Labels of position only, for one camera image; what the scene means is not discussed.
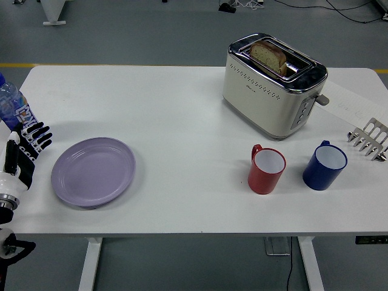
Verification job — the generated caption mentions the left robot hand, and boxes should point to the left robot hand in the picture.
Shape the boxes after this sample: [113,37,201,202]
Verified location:
[0,121,53,199]

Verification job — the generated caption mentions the purple plate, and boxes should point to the purple plate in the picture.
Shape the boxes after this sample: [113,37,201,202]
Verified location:
[50,136,136,209]

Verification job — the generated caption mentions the blue-labelled drink bottle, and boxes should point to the blue-labelled drink bottle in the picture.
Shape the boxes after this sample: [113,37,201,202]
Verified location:
[0,72,42,134]

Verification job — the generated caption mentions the white table leg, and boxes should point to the white table leg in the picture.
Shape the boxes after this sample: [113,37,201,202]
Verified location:
[78,236,103,291]
[296,236,325,291]

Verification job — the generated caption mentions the white stand base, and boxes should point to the white stand base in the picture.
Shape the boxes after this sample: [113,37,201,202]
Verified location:
[41,0,67,26]

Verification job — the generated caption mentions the red mug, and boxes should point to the red mug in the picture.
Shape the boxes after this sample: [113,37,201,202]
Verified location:
[247,144,287,195]

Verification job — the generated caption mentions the cream and chrome toaster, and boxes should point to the cream and chrome toaster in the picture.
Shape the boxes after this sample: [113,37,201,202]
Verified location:
[222,32,330,141]

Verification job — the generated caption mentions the grey box under table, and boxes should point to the grey box under table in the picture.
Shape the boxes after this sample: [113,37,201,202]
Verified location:
[263,236,292,256]

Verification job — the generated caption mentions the black device on floor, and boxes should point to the black device on floor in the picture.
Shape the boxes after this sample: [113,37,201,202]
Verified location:
[218,2,237,14]

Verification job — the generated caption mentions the slice of toast bread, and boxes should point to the slice of toast bread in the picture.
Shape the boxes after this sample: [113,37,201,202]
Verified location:
[249,41,288,76]

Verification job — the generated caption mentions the blue mug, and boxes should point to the blue mug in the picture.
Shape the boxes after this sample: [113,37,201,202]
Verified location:
[302,139,349,192]

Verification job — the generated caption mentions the white paper sheet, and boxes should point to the white paper sheet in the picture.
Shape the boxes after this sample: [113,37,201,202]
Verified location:
[316,81,388,128]

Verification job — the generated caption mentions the black table control panel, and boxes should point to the black table control panel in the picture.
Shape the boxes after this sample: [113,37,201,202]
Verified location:
[355,235,388,245]

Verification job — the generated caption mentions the thin black hanging cable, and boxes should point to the thin black hanging cable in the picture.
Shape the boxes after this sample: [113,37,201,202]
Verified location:
[286,255,294,291]

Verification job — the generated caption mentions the white floor cables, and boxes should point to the white floor cables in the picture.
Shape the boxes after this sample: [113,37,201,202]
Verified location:
[235,0,265,9]

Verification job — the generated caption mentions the black floor cable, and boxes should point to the black floor cable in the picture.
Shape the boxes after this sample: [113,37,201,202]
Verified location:
[272,0,388,24]

